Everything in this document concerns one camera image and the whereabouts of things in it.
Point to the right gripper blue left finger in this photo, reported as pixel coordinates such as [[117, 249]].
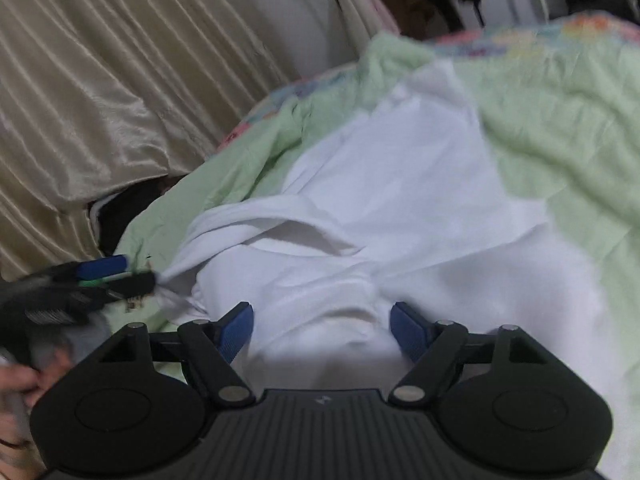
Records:
[[225, 337]]

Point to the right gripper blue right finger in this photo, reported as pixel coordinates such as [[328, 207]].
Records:
[[416, 335]]

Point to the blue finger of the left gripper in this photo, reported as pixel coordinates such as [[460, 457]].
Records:
[[102, 268]]

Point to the white cloth garment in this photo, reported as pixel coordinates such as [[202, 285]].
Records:
[[403, 204]]

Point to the person's left hand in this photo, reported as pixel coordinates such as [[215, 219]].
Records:
[[33, 384]]

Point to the beige satin curtain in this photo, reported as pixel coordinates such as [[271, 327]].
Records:
[[97, 95]]

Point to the light green quilt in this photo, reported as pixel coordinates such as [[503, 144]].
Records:
[[560, 127]]

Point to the floral bed sheet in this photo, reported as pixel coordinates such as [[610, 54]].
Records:
[[575, 30]]

